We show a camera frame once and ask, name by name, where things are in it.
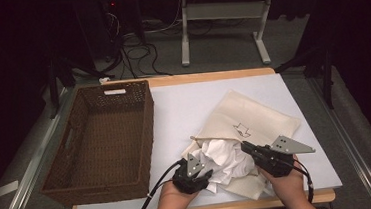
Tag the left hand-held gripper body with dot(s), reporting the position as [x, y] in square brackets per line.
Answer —
[189, 181]

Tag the brown wicker basket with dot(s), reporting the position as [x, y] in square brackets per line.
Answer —
[102, 141]

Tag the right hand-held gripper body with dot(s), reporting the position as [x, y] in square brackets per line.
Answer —
[278, 159]

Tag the white garment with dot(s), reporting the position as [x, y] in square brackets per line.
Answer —
[226, 161]

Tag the person's right hand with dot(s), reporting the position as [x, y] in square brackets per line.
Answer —
[288, 185]

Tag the small white plug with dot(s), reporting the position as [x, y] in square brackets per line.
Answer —
[104, 80]

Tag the metal floor rail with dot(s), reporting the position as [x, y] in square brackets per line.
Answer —
[31, 163]
[349, 131]

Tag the white table sheet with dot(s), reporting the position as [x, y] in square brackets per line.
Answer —
[174, 112]

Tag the black metal stand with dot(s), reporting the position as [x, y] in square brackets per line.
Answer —
[327, 73]
[54, 81]

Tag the white desk frame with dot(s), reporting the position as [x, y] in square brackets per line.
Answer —
[223, 10]

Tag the dark computer case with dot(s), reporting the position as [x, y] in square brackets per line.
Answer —
[100, 27]

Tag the person's left hand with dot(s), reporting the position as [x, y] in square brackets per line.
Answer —
[172, 199]

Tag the white floor tape strip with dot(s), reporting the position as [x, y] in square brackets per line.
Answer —
[6, 189]

